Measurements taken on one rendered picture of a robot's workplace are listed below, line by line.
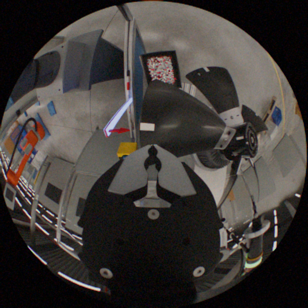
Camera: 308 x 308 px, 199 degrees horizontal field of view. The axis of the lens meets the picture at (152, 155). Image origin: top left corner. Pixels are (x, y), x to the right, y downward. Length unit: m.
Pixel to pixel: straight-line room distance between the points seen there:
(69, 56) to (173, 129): 0.45
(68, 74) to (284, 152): 7.99
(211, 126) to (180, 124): 0.09
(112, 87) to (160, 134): 1.34
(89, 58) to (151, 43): 1.11
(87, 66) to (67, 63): 0.10
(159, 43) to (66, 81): 1.25
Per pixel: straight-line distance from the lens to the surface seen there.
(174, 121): 0.21
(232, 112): 0.40
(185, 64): 1.45
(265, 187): 5.81
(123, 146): 0.50
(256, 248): 0.28
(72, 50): 0.45
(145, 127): 0.21
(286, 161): 7.60
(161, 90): 0.21
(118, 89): 1.46
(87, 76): 0.45
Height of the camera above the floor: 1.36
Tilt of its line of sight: 40 degrees down
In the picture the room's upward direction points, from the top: 179 degrees counter-clockwise
